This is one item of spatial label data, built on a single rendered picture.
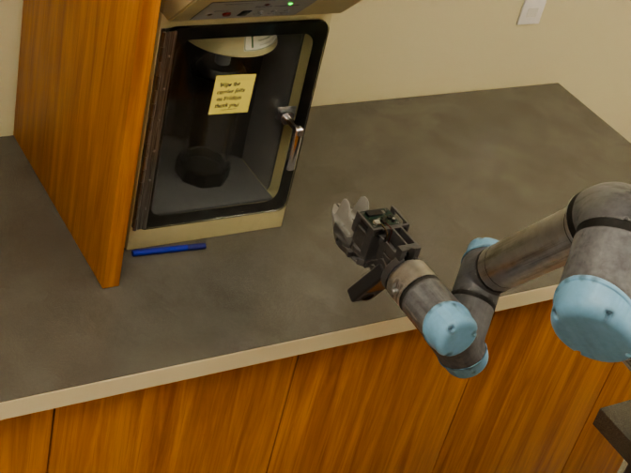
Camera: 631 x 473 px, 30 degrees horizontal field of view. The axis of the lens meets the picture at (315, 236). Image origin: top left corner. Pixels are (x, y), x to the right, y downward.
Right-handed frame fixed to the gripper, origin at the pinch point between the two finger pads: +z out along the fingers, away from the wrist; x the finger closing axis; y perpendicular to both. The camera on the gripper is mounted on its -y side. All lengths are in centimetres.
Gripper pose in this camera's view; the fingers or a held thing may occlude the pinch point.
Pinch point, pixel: (338, 212)
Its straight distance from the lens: 198.4
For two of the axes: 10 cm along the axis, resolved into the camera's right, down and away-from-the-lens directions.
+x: -8.5, 1.4, -5.1
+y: 2.1, -7.9, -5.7
